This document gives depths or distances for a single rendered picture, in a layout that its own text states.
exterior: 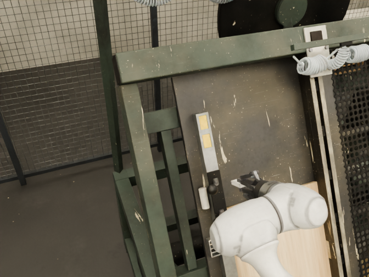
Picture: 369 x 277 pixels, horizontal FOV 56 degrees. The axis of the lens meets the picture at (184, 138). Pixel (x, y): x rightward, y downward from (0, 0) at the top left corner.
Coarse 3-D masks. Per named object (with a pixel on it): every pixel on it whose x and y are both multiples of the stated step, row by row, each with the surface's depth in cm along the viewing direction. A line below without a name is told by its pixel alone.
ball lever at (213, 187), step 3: (213, 180) 130; (216, 180) 130; (213, 183) 130; (216, 183) 130; (210, 186) 120; (213, 186) 119; (216, 186) 120; (207, 189) 120; (210, 189) 119; (213, 189) 119; (216, 189) 120; (210, 192) 119; (213, 192) 119; (216, 192) 120
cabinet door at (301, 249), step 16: (288, 240) 146; (304, 240) 148; (320, 240) 150; (288, 256) 146; (304, 256) 149; (320, 256) 151; (240, 272) 139; (256, 272) 142; (288, 272) 147; (304, 272) 149; (320, 272) 151
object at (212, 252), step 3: (207, 240) 135; (210, 240) 134; (207, 243) 136; (210, 243) 134; (207, 246) 136; (210, 246) 136; (210, 249) 134; (213, 249) 137; (210, 252) 134; (213, 252) 134; (216, 252) 137; (210, 255) 135; (213, 255) 135; (216, 255) 135; (219, 255) 135
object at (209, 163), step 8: (208, 120) 130; (208, 128) 131; (200, 136) 129; (200, 144) 130; (200, 152) 132; (208, 152) 131; (208, 160) 131; (216, 160) 132; (208, 168) 131; (216, 168) 132; (208, 184) 132; (224, 256) 135; (224, 264) 135; (232, 264) 136; (224, 272) 136; (232, 272) 136
